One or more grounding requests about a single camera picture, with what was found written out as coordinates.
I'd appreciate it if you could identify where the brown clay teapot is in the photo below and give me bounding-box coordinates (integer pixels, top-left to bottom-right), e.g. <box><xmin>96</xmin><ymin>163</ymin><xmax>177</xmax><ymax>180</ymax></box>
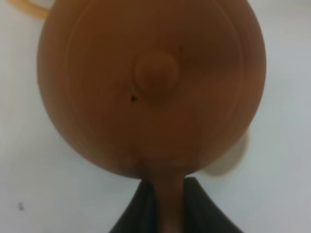
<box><xmin>36</xmin><ymin>0</ymin><xmax>267</xmax><ymax>233</ymax></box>

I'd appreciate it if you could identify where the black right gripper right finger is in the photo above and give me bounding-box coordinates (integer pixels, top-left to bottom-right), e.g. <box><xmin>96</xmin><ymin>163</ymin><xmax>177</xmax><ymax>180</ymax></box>
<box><xmin>182</xmin><ymin>177</ymin><xmax>240</xmax><ymax>233</ymax></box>

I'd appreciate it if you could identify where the beige round teapot coaster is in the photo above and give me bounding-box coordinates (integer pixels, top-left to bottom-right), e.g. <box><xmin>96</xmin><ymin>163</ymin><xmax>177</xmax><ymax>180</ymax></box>
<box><xmin>202</xmin><ymin>131</ymin><xmax>249</xmax><ymax>177</ymax></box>

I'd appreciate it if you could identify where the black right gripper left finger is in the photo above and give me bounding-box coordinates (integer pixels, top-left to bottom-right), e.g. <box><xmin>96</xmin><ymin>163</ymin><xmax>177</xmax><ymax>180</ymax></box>
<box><xmin>110</xmin><ymin>180</ymin><xmax>162</xmax><ymax>233</ymax></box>

